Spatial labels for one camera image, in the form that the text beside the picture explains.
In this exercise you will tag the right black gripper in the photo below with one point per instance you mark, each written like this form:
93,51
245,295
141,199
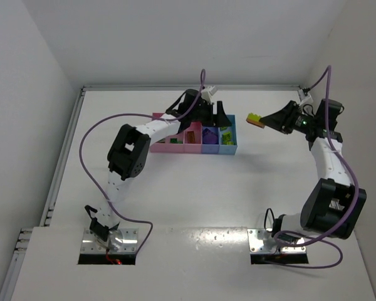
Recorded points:
286,116

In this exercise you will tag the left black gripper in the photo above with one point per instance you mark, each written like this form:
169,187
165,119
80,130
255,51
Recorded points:
211,114

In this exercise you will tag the orange lego plate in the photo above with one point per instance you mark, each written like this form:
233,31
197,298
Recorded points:
257,123
191,137

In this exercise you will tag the purple round lego brick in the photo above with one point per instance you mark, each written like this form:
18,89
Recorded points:
209,137

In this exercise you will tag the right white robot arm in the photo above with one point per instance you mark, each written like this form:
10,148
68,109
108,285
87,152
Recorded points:
335,203

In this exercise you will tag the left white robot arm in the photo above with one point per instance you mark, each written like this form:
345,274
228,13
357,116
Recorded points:
128,153

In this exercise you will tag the light blue bin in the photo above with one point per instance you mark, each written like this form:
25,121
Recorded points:
229,149

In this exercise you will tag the dark blue bin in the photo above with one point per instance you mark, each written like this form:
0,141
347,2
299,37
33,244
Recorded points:
211,149

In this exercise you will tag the small pink bin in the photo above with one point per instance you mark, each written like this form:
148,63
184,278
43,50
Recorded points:
197,147

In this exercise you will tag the large pink bin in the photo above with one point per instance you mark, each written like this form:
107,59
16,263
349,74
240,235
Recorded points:
163,145

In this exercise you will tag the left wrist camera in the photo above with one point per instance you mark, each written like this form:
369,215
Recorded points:
208,92

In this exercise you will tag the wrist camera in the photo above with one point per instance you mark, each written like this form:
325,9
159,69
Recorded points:
208,92
304,97

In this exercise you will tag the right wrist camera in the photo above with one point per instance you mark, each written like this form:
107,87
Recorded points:
304,97

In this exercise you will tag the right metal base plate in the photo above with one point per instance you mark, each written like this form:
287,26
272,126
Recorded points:
261,243

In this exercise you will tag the metal base plate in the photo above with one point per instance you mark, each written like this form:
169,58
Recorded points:
261,243
122,241

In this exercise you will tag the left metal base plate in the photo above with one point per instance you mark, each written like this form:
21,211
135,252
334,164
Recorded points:
122,241

